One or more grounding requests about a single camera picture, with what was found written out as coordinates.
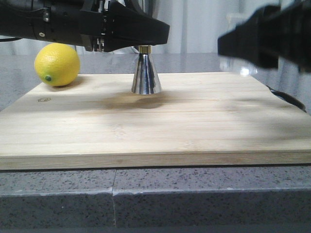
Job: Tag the yellow lemon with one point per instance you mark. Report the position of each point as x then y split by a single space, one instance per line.
57 64

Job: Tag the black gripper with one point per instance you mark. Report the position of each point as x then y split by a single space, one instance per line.
73 22

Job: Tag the black board strap handle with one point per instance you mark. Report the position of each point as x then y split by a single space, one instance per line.
288 98

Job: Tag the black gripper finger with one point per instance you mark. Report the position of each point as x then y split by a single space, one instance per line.
269 34
127 25

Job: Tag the steel double jigger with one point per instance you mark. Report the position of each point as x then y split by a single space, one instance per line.
146 80

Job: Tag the grey curtain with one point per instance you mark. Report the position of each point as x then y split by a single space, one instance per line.
195 25

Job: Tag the wooden cutting board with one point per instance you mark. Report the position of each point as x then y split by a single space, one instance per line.
198 119

